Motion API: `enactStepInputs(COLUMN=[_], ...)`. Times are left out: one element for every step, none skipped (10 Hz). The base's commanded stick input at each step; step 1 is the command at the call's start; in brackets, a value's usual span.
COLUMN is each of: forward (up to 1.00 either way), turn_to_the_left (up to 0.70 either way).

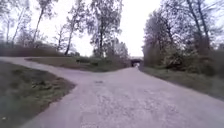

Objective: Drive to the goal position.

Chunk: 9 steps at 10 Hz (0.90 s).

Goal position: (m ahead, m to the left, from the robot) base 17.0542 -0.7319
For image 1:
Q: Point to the grass verge under trees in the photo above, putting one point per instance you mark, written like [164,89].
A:
[190,80]

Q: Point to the concrete underpass bridge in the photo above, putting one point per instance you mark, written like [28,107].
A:
[135,61]

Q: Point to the grass verge with embankment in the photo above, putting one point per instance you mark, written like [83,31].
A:
[23,90]

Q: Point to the wood of trees and bushes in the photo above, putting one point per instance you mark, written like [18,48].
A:
[186,40]

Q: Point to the grass patch between paths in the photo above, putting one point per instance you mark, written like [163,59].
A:
[76,62]

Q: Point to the grey gravel path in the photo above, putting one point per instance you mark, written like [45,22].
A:
[133,100]

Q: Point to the row of tall trees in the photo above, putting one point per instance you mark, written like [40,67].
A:
[100,30]

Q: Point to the hedge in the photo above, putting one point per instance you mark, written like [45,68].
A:
[26,51]

